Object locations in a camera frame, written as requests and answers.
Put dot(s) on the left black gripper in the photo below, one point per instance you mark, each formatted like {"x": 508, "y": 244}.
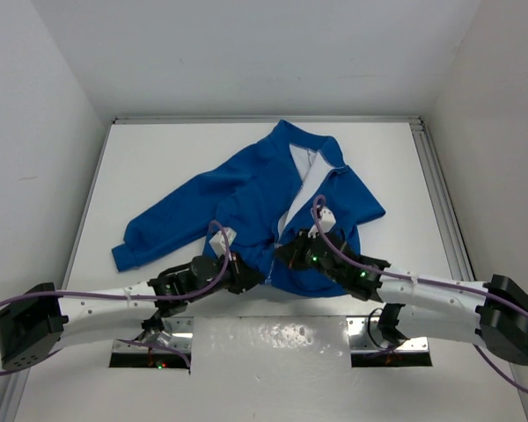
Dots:
{"x": 243, "y": 277}

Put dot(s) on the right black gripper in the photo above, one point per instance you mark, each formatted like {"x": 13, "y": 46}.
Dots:
{"x": 291, "y": 251}

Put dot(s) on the blue zip-up jacket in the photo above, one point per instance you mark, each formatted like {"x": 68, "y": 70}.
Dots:
{"x": 265, "y": 194}

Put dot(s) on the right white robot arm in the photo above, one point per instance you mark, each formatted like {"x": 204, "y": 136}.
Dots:
{"x": 492, "y": 314}

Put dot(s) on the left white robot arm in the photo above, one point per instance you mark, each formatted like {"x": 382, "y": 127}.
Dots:
{"x": 45, "y": 320}

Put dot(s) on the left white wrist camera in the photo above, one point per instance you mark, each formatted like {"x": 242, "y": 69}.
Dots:
{"x": 222, "y": 238}

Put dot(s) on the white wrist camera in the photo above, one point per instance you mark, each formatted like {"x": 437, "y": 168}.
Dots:
{"x": 325, "y": 220}
{"x": 222, "y": 238}

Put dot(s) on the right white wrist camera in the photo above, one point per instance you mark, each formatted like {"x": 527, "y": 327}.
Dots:
{"x": 325, "y": 220}

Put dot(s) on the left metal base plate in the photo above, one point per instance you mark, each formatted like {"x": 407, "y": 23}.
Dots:
{"x": 177, "y": 334}

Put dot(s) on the aluminium frame rail right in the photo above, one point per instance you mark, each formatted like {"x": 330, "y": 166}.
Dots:
{"x": 446, "y": 219}

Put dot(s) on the aluminium frame rail back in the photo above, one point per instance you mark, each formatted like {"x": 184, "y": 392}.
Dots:
{"x": 185, "y": 119}

